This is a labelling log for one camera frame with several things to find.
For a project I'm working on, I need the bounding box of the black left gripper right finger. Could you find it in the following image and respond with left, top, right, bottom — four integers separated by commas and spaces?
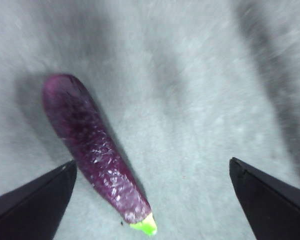
229, 156, 300, 240

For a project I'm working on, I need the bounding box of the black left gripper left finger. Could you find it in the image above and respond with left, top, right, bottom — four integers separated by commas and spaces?
0, 159, 78, 240

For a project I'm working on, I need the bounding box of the purple eggplant with green stem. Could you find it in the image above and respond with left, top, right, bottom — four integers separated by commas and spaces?
41, 73, 158, 236

